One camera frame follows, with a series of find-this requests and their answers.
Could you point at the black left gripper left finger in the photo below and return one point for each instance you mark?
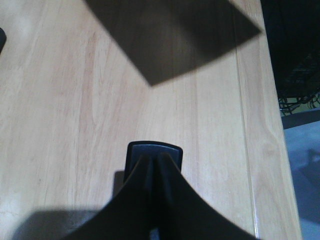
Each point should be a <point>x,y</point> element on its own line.
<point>128,215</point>

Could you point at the wooden desk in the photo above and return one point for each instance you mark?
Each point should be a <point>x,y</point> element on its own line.
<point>80,79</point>

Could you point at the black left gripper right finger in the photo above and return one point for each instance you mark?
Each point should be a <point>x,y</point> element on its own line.
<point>183,214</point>

